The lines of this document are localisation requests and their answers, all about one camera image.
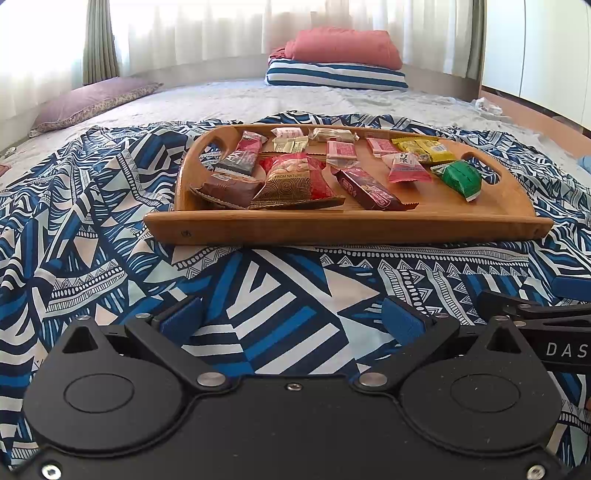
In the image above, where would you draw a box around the red nut bag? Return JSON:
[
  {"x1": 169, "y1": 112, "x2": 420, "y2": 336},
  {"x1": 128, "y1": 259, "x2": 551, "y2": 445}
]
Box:
[{"x1": 250, "y1": 154, "x2": 346, "y2": 210}]

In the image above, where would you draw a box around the yellow packet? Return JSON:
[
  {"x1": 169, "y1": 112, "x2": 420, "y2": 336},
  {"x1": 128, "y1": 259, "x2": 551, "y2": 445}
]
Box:
[{"x1": 391, "y1": 136, "x2": 457, "y2": 164}]

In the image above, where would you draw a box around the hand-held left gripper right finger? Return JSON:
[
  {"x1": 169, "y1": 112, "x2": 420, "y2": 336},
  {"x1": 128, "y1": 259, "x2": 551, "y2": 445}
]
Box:
[{"x1": 355, "y1": 296, "x2": 530, "y2": 393}]

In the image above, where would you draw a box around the beige clear packet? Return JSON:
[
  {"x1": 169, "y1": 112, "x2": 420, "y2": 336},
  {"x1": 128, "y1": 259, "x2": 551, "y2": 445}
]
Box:
[{"x1": 308, "y1": 128, "x2": 360, "y2": 143}]

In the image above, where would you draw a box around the dark red wafer packet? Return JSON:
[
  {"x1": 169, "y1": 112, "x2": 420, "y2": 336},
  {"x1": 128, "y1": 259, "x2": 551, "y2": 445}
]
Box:
[{"x1": 331, "y1": 167, "x2": 419, "y2": 212}]

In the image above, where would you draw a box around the blue white striped pillow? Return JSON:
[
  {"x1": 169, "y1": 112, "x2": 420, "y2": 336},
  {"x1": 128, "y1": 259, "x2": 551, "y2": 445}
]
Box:
[{"x1": 264, "y1": 59, "x2": 409, "y2": 91}]

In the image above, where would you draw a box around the cream gold packet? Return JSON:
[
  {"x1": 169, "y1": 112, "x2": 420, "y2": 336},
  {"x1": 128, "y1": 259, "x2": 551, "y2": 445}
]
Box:
[{"x1": 273, "y1": 136, "x2": 310, "y2": 154}]

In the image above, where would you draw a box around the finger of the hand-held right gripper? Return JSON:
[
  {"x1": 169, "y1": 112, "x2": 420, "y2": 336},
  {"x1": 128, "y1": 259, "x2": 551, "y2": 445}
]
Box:
[
  {"x1": 475, "y1": 290, "x2": 591, "y2": 330},
  {"x1": 551, "y1": 276, "x2": 591, "y2": 301}
]

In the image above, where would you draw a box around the white sheer curtain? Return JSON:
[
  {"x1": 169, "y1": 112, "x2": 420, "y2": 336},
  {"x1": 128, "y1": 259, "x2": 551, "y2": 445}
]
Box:
[{"x1": 0, "y1": 0, "x2": 472, "y2": 121}]

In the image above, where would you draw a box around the grey-green curtain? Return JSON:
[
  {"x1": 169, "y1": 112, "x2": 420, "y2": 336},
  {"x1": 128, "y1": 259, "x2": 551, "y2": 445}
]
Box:
[
  {"x1": 82, "y1": 0, "x2": 121, "y2": 86},
  {"x1": 465, "y1": 0, "x2": 486, "y2": 80}
]

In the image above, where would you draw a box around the wooden bed frame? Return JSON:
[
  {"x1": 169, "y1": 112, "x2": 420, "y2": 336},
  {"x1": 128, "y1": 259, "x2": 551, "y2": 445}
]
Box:
[{"x1": 480, "y1": 85, "x2": 591, "y2": 160}]

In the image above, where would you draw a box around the grey bed sheet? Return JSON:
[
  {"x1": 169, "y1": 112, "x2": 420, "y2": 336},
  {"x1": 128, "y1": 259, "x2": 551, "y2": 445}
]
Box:
[{"x1": 0, "y1": 78, "x2": 591, "y2": 185}]

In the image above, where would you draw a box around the white wardrobe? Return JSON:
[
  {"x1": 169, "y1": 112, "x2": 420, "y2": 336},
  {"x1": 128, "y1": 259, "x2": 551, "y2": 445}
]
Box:
[{"x1": 480, "y1": 0, "x2": 591, "y2": 112}]

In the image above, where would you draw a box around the crumpled white tissue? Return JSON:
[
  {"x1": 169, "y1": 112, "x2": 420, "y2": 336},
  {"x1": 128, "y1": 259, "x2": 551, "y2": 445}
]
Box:
[{"x1": 471, "y1": 97, "x2": 503, "y2": 116}]

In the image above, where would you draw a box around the purple pillow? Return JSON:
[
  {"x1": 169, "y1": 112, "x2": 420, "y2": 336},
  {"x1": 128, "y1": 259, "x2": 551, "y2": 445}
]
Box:
[{"x1": 30, "y1": 76, "x2": 163, "y2": 138}]

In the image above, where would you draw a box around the black red bar packet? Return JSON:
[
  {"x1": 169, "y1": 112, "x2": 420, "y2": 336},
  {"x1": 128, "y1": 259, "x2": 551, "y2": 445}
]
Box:
[{"x1": 215, "y1": 130, "x2": 269, "y2": 177}]

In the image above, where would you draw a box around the brown packet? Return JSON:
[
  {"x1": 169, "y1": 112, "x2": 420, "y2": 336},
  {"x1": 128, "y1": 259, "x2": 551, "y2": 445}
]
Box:
[{"x1": 189, "y1": 172, "x2": 265, "y2": 210}]

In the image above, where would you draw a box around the pink white packet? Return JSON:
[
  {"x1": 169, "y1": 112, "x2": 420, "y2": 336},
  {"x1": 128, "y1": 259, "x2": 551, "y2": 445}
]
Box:
[{"x1": 381, "y1": 152, "x2": 433, "y2": 184}]

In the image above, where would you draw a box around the red pillow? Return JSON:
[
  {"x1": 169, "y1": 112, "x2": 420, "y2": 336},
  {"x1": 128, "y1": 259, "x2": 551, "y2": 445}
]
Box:
[{"x1": 270, "y1": 28, "x2": 403, "y2": 71}]

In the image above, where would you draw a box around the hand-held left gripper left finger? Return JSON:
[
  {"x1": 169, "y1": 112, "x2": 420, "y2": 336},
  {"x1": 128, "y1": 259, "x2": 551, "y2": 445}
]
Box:
[{"x1": 60, "y1": 296, "x2": 232, "y2": 393}]

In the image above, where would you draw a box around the red biscuit packet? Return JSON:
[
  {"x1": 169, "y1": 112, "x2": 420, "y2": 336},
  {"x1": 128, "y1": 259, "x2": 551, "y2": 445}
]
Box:
[
  {"x1": 326, "y1": 140, "x2": 360, "y2": 169},
  {"x1": 366, "y1": 137, "x2": 402, "y2": 158}
]

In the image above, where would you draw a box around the blue white patterned blanket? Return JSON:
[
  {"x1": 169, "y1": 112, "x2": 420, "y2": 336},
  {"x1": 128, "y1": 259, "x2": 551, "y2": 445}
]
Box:
[{"x1": 0, "y1": 110, "x2": 591, "y2": 462}]

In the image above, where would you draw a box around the wooden tray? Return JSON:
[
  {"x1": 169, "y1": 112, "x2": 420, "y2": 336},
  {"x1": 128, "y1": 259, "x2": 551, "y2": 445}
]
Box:
[{"x1": 143, "y1": 122, "x2": 555, "y2": 245}]

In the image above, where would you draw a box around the green packet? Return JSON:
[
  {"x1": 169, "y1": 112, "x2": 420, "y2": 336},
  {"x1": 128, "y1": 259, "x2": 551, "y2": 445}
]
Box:
[{"x1": 430, "y1": 160, "x2": 484, "y2": 203}]

